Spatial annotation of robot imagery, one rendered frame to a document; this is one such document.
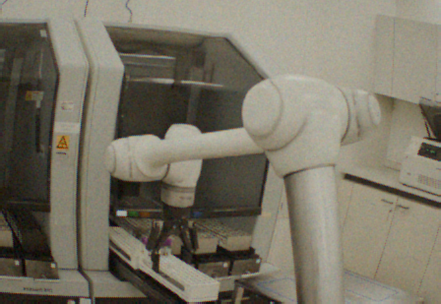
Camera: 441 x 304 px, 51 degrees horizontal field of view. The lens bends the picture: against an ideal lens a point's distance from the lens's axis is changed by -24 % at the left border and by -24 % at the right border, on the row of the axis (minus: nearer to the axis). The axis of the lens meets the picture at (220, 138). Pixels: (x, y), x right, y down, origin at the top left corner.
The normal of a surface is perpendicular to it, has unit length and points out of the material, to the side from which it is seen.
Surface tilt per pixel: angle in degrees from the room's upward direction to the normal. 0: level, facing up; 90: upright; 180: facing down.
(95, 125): 90
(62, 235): 90
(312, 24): 90
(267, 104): 86
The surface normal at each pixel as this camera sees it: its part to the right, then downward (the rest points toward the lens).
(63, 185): 0.58, 0.18
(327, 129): 0.63, -0.17
